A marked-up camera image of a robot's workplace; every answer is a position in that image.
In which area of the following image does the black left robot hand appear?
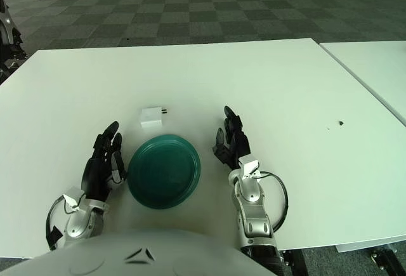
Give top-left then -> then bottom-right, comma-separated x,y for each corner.
82,121 -> 128,201

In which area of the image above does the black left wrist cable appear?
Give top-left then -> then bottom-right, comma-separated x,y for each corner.
45,196 -> 69,252

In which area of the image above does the grey robot torso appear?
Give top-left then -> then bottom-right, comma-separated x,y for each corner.
0,228 -> 277,276

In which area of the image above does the grey and black robot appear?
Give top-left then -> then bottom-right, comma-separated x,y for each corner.
0,0 -> 28,79

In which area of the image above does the green round plate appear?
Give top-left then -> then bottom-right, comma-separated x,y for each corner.
127,134 -> 202,210

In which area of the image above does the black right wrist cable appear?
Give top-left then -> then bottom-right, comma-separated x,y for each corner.
257,171 -> 289,234

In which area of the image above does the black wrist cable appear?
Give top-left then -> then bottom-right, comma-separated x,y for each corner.
45,196 -> 69,252
257,171 -> 289,234

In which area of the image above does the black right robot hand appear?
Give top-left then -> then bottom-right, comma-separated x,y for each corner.
211,105 -> 252,171

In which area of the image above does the white wall charger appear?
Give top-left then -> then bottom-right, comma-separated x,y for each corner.
140,107 -> 168,130

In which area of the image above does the black table base frame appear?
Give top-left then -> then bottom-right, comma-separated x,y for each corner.
280,246 -> 406,276

